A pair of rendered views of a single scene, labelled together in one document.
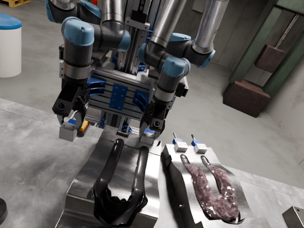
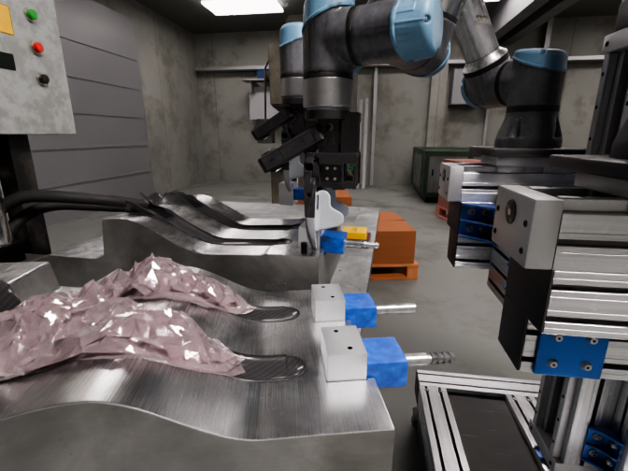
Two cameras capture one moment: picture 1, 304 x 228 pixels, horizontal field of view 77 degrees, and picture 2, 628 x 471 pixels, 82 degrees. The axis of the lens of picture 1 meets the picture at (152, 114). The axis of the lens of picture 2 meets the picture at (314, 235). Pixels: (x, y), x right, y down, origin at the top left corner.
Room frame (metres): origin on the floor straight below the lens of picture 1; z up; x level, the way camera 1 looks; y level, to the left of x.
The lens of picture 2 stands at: (0.82, -0.58, 1.07)
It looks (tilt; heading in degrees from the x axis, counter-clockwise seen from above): 16 degrees down; 107
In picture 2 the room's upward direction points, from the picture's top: straight up
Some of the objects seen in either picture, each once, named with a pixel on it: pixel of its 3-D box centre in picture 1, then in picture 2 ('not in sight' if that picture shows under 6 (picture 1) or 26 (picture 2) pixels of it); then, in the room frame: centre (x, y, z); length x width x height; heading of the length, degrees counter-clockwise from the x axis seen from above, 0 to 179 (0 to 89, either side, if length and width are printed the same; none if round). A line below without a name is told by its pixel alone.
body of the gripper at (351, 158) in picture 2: (157, 108); (332, 151); (0.68, -0.01, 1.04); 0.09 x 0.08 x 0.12; 5
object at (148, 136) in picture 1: (148, 133); (339, 242); (0.69, -0.01, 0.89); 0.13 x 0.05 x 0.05; 5
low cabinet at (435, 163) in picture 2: not in sight; (477, 172); (1.77, 6.61, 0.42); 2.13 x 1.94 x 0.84; 8
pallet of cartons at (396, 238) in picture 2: not in sight; (345, 228); (0.23, 2.28, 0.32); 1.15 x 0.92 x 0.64; 9
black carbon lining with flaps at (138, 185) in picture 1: (126, 171); (211, 216); (0.43, 0.01, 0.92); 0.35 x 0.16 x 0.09; 5
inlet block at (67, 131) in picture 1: (74, 124); (306, 193); (0.55, 0.27, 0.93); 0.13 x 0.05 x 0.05; 5
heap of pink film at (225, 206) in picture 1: (213, 183); (121, 307); (0.53, -0.32, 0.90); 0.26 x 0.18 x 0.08; 22
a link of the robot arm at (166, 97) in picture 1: (163, 92); (327, 97); (0.67, -0.01, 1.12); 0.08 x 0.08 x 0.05
